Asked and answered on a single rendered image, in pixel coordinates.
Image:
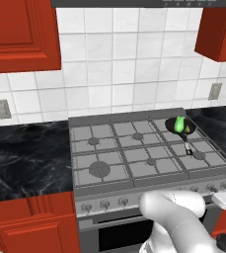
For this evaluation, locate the grey gas hob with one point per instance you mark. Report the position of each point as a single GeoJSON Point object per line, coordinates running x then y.
{"type": "Point", "coordinates": [134, 154]}

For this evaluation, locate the red wall cupboard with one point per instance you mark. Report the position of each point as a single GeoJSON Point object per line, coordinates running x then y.
{"type": "Point", "coordinates": [219, 29]}

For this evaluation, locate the red base cupboard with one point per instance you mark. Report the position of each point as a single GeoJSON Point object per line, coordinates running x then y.
{"type": "Point", "coordinates": [223, 222]}

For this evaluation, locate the red base cupboard door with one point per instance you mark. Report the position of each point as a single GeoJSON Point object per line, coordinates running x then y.
{"type": "Point", "coordinates": [35, 235]}

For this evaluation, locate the red drawer front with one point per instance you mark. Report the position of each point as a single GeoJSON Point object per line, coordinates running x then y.
{"type": "Point", "coordinates": [29, 206]}

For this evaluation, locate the grey oven door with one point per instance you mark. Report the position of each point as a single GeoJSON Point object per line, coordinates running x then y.
{"type": "Point", "coordinates": [117, 235]}

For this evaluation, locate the grey wall socket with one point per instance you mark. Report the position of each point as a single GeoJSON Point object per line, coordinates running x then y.
{"type": "Point", "coordinates": [2, 109]}
{"type": "Point", "coordinates": [214, 91]}

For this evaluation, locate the black frying pan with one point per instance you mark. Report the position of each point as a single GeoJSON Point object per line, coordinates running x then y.
{"type": "Point", "coordinates": [181, 128]}

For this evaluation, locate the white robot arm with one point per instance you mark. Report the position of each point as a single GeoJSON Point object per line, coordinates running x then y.
{"type": "Point", "coordinates": [173, 224]}

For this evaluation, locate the green husked corn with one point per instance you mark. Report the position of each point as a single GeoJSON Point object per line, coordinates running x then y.
{"type": "Point", "coordinates": [179, 124]}

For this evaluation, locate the red wall cupboard door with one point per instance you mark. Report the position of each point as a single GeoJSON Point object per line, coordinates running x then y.
{"type": "Point", "coordinates": [19, 33]}

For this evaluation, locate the dark grey extractor hood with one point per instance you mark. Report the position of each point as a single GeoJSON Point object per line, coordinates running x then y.
{"type": "Point", "coordinates": [144, 3]}

